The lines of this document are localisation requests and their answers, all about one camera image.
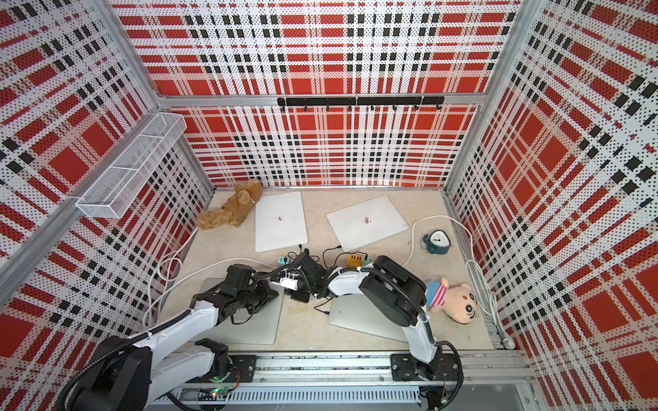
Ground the white laptop back left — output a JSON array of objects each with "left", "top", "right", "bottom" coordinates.
[{"left": 255, "top": 192, "right": 308, "bottom": 253}]

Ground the black cable back right laptop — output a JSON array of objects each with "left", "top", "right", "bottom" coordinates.
[{"left": 321, "top": 245, "right": 346, "bottom": 268}]

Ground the silver laptop front left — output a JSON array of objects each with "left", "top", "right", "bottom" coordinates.
[{"left": 191, "top": 284, "right": 284, "bottom": 345}]

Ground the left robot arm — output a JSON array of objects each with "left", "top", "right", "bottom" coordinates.
[{"left": 56, "top": 264, "right": 298, "bottom": 410}]

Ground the silver laptop front right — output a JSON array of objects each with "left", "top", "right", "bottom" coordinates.
[{"left": 327, "top": 295, "right": 407, "bottom": 343}]

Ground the brown teddy bear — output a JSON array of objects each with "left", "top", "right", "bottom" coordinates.
[{"left": 197, "top": 179, "right": 263, "bottom": 231}]

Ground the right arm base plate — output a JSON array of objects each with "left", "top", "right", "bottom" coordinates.
[{"left": 390, "top": 352, "right": 461, "bottom": 382}]

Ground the black hook rail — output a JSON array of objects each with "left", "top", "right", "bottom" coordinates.
[{"left": 277, "top": 96, "right": 446, "bottom": 109}]

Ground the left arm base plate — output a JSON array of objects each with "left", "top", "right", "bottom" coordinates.
[{"left": 202, "top": 356, "right": 258, "bottom": 384}]

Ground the teal alarm clock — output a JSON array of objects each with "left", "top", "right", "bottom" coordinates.
[{"left": 422, "top": 229, "right": 452, "bottom": 255}]

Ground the white laptop back right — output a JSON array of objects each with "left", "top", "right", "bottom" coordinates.
[{"left": 327, "top": 195, "right": 409, "bottom": 252}]

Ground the white laptop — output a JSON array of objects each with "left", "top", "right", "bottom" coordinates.
[
  {"left": 327, "top": 195, "right": 409, "bottom": 252},
  {"left": 255, "top": 192, "right": 308, "bottom": 253}
]

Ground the white cable of orange strip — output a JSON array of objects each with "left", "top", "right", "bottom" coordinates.
[{"left": 400, "top": 214, "right": 516, "bottom": 350}]

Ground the white wire basket shelf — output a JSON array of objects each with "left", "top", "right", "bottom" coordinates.
[{"left": 76, "top": 112, "right": 186, "bottom": 219}]

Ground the white cable of purple strip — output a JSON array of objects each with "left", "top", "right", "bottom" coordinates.
[{"left": 141, "top": 225, "right": 279, "bottom": 327}]

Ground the pink plush doll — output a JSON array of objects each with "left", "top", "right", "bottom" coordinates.
[{"left": 426, "top": 277, "right": 478, "bottom": 325}]

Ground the orange power strip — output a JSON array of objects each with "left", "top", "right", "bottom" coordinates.
[{"left": 346, "top": 252, "right": 373, "bottom": 268}]

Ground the silver laptop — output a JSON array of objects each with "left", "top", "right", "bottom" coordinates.
[
  {"left": 327, "top": 295, "right": 407, "bottom": 343},
  {"left": 191, "top": 284, "right": 284, "bottom": 345}
]

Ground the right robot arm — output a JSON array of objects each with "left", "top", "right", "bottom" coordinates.
[{"left": 291, "top": 253, "right": 440, "bottom": 366}]

